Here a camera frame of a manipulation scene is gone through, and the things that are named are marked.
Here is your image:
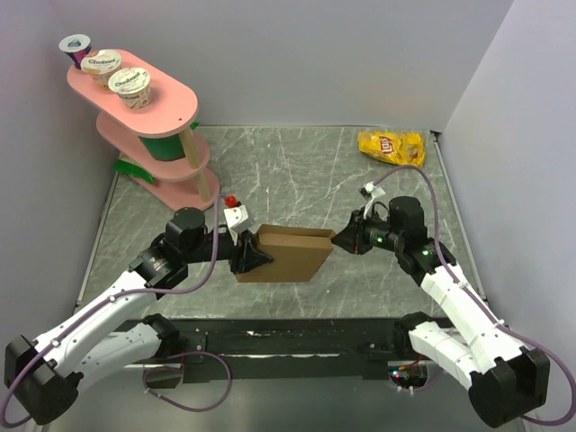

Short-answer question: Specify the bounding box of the purple cable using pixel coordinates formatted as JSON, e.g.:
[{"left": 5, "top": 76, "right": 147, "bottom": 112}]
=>
[
  {"left": 373, "top": 164, "right": 576, "bottom": 425},
  {"left": 395, "top": 359, "right": 446, "bottom": 397},
  {"left": 0, "top": 193, "right": 230, "bottom": 427},
  {"left": 142, "top": 351, "right": 233, "bottom": 412}
]

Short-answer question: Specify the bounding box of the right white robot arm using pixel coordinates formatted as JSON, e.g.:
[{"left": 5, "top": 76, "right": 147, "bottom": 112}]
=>
[{"left": 332, "top": 196, "right": 550, "bottom": 428}]

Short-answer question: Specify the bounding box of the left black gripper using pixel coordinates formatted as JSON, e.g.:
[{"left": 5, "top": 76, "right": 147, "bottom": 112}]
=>
[{"left": 184, "top": 227, "right": 274, "bottom": 274}]

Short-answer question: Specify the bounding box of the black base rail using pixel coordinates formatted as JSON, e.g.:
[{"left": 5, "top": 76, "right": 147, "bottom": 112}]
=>
[{"left": 143, "top": 314, "right": 424, "bottom": 383}]

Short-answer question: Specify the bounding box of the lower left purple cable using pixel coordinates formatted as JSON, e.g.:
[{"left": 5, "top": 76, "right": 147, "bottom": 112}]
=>
[{"left": 142, "top": 351, "right": 233, "bottom": 412}]

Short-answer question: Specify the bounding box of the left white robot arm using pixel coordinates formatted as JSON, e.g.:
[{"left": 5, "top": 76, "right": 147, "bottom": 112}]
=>
[{"left": 4, "top": 203, "right": 273, "bottom": 426}]

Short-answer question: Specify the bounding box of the orange Chobani yogurt cup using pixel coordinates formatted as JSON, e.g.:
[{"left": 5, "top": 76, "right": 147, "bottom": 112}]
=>
[{"left": 81, "top": 49, "right": 122, "bottom": 87}]

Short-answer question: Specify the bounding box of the white Chobani yogurt cup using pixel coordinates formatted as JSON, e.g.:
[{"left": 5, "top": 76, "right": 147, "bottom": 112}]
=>
[{"left": 108, "top": 67, "right": 152, "bottom": 109}]

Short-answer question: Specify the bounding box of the yellow chips bag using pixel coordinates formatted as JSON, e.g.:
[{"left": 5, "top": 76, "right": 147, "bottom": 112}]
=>
[{"left": 357, "top": 130, "right": 426, "bottom": 168}]

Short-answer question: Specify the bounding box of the purple yogurt cup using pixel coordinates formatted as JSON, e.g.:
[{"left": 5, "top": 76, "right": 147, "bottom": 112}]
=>
[{"left": 58, "top": 33, "right": 92, "bottom": 69}]

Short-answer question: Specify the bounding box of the pink tiered shelf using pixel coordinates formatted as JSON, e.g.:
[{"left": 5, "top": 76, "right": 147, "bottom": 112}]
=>
[{"left": 67, "top": 49, "right": 220, "bottom": 211}]

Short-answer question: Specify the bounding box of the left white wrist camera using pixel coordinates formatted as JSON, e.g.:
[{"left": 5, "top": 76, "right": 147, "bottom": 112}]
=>
[{"left": 223, "top": 194, "right": 254, "bottom": 245}]

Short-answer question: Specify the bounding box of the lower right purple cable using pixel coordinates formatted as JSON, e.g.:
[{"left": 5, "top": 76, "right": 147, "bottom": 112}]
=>
[{"left": 395, "top": 359, "right": 446, "bottom": 397}]

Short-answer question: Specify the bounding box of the brown cardboard box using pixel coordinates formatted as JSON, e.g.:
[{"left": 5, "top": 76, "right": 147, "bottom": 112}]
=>
[{"left": 236, "top": 224, "right": 335, "bottom": 283}]

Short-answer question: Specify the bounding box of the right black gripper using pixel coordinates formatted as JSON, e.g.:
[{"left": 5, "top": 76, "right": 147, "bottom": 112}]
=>
[{"left": 331, "top": 206, "right": 404, "bottom": 255}]

